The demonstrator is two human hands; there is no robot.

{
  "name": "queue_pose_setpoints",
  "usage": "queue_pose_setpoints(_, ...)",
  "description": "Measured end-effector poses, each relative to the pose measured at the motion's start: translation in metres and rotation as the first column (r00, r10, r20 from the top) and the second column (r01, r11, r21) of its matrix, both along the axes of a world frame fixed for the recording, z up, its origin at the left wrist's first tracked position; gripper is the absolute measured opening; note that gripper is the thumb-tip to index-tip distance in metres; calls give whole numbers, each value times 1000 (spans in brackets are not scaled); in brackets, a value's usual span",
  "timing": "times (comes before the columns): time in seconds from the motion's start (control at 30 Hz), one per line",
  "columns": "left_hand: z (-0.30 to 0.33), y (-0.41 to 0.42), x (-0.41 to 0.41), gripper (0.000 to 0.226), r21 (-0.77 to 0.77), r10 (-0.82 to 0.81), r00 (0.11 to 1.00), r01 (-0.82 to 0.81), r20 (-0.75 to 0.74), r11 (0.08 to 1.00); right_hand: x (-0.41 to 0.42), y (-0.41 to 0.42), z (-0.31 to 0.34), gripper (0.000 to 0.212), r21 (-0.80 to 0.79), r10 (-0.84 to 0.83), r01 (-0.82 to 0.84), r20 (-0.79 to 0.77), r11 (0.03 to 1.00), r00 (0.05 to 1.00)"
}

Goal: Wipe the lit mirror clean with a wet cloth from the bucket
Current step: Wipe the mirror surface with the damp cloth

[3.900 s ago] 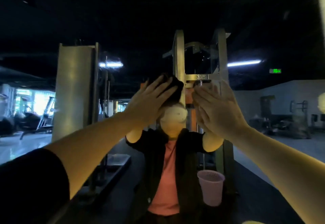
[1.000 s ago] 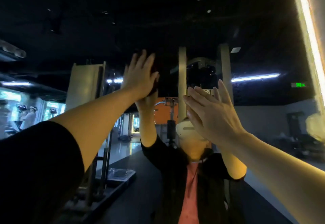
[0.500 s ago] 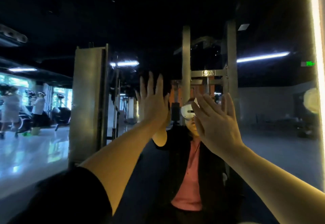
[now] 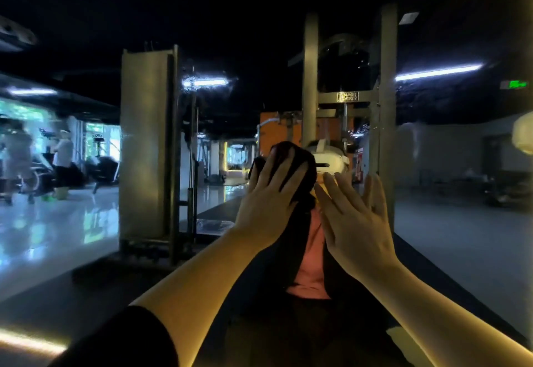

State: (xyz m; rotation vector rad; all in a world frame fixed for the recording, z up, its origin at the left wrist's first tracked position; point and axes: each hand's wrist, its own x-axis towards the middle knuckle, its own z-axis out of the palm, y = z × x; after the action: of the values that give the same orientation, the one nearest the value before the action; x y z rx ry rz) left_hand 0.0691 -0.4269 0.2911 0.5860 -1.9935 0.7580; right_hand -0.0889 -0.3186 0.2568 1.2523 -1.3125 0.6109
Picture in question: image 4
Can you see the person's right forearm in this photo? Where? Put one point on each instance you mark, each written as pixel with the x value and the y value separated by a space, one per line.
pixel 450 325

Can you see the person's left hand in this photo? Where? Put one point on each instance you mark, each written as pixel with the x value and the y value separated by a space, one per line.
pixel 266 204

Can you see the person's left forearm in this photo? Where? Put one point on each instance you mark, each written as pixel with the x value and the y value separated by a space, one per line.
pixel 204 292

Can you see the person's right hand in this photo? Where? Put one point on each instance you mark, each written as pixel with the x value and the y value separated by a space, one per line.
pixel 360 229

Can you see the large wall mirror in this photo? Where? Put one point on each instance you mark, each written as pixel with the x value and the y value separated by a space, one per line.
pixel 83 238

